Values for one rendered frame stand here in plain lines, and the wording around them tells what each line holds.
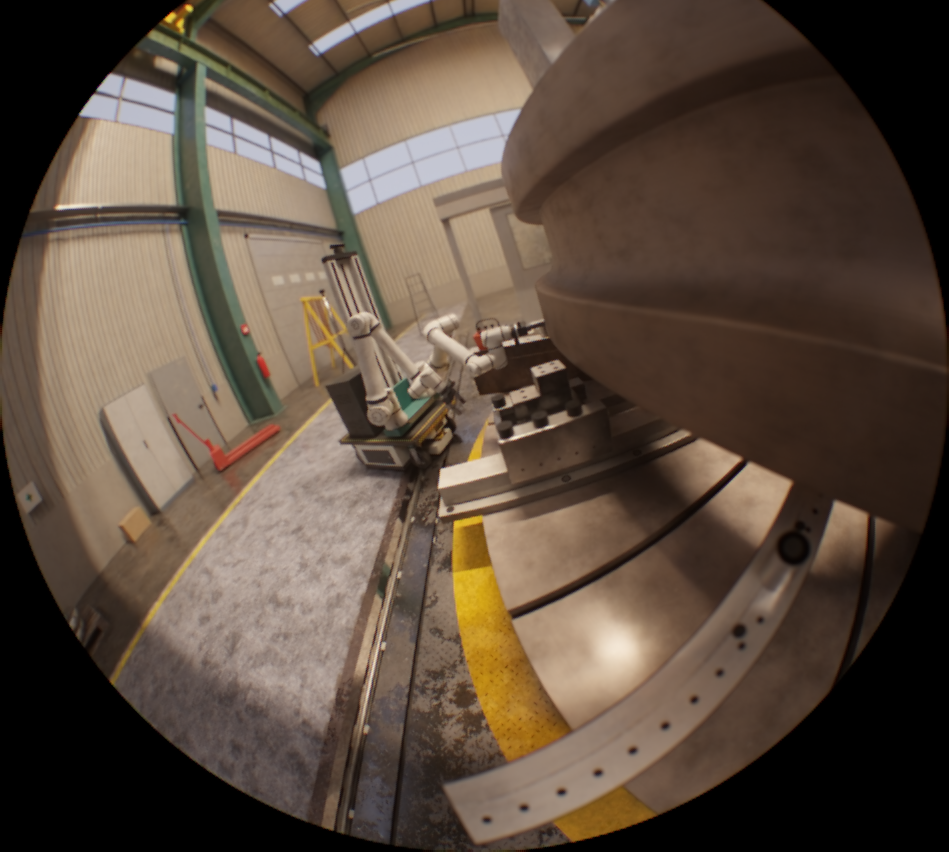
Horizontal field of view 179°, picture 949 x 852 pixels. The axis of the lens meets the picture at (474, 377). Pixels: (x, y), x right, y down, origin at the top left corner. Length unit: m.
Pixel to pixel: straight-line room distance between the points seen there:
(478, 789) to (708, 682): 0.39
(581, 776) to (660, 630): 0.57
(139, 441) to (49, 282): 3.44
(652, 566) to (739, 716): 0.61
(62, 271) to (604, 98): 7.39
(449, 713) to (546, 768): 0.83
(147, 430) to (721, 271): 6.47
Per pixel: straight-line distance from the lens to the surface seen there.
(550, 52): 5.34
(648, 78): 0.62
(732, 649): 0.65
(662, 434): 1.52
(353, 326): 1.90
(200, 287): 8.38
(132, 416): 6.13
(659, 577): 1.10
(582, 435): 1.20
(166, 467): 6.22
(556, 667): 1.00
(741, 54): 0.56
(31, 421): 6.41
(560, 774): 0.60
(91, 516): 6.32
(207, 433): 7.35
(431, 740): 1.40
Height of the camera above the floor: 1.28
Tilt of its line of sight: 19 degrees down
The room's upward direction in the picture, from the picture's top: 19 degrees counter-clockwise
